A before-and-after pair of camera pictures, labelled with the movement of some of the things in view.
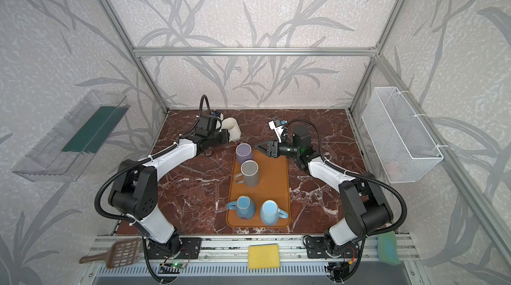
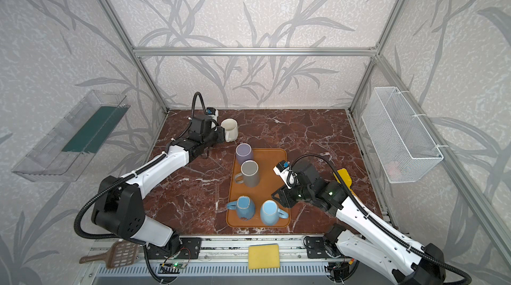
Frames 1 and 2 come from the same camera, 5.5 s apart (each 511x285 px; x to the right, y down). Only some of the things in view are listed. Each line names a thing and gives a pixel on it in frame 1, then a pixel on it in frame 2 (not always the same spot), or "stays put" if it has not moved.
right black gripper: [273, 149] to [285, 194]
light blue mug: [270, 213] stays put
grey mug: [249, 174] stays put
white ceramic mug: [232, 126] stays put
